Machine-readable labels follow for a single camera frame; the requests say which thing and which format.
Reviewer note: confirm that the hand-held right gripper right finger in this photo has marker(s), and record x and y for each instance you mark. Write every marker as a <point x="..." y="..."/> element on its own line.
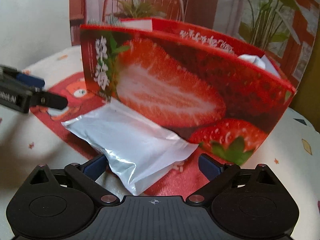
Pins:
<point x="208" y="166"/>

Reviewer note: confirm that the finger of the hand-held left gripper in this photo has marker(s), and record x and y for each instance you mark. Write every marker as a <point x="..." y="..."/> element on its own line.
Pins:
<point x="31" y="80"/>
<point x="52" y="101"/>

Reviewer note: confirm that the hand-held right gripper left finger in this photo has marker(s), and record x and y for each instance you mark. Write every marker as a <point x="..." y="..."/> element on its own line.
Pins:
<point x="93" y="166"/>

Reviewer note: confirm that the silver foil bag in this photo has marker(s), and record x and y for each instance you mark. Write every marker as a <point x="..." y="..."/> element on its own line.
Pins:
<point x="140" y="150"/>

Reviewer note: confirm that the red strawberry print cardboard box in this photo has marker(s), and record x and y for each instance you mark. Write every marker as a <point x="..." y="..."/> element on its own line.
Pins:
<point x="175" y="92"/>

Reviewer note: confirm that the white marble pattern board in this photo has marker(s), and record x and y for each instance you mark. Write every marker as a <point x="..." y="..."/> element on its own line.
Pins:
<point x="37" y="30"/>

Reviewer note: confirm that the white cartoon print mat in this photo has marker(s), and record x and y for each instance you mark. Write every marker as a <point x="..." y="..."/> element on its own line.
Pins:
<point x="287" y="142"/>

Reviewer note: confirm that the white crumpled plastic bag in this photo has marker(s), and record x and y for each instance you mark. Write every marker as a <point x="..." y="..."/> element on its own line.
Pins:
<point x="250" y="60"/>

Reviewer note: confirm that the printed room scene backdrop cloth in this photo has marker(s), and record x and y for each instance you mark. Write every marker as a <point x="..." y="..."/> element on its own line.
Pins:
<point x="200" y="5"/>

